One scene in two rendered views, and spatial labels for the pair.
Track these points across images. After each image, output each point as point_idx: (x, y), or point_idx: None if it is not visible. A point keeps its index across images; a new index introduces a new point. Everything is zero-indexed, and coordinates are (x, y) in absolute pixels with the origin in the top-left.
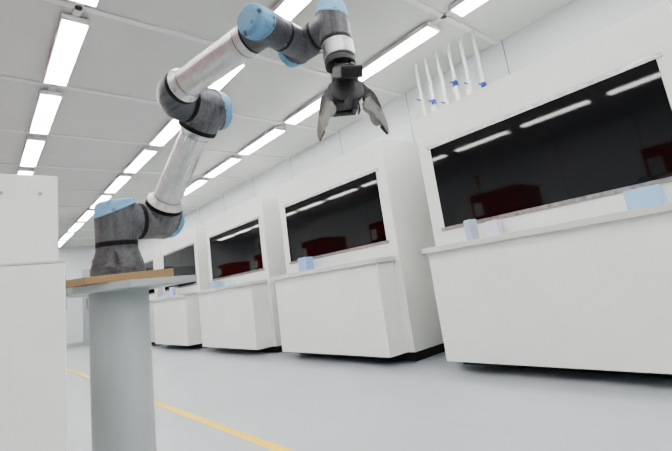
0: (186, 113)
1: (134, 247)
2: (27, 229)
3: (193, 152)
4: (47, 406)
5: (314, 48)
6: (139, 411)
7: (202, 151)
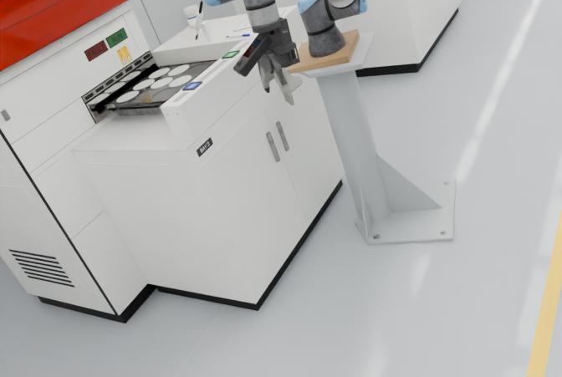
0: None
1: (324, 35)
2: (181, 127)
3: None
4: (201, 194)
5: None
6: (349, 139)
7: None
